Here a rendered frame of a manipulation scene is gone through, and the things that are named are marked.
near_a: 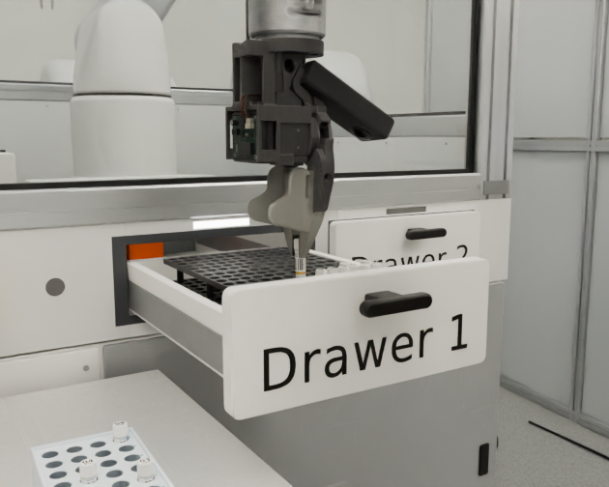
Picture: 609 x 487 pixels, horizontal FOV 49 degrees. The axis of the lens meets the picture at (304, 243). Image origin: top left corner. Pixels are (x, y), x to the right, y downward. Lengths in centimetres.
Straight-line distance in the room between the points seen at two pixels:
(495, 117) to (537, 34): 166
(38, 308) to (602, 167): 209
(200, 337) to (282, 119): 22
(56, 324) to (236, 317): 35
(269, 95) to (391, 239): 45
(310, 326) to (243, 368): 7
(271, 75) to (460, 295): 28
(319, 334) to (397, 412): 57
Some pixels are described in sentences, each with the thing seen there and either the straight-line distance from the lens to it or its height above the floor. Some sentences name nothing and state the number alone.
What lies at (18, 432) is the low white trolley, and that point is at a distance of 75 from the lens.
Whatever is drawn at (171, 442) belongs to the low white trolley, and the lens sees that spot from 69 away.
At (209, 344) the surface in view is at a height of 86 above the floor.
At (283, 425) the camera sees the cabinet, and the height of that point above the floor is 63.
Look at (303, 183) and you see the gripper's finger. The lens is 66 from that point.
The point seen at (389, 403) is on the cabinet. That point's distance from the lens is 113.
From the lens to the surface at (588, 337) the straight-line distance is 268.
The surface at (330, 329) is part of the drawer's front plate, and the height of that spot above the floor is 88.
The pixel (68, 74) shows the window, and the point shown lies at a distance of 86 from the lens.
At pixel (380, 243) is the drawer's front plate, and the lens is 102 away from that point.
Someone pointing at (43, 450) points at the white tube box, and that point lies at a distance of 62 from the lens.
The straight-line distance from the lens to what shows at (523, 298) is 289.
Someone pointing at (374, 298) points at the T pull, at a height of 91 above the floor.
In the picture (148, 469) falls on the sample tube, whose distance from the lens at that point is 54.
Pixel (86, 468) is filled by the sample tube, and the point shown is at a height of 81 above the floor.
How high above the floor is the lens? 105
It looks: 9 degrees down
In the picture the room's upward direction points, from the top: straight up
